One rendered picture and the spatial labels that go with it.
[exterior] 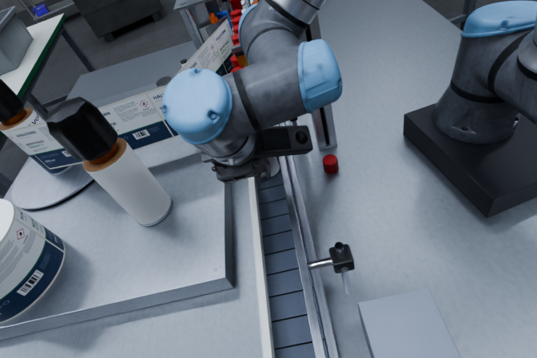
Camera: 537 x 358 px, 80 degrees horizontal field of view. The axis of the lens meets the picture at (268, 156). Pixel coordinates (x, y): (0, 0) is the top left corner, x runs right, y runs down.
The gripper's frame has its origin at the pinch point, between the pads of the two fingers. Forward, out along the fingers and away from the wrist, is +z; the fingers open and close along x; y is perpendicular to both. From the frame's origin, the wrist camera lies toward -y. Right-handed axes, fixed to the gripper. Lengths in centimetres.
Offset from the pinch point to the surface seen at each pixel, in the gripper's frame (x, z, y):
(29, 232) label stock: 2.5, -7.0, 48.8
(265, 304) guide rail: 23.9, -11.5, 3.8
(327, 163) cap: 0.9, 7.7, -12.2
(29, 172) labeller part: -21, 17, 72
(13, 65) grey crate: -122, 83, 146
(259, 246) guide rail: 15.3, -6.6, 3.9
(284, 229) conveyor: 13.3, -1.3, -0.4
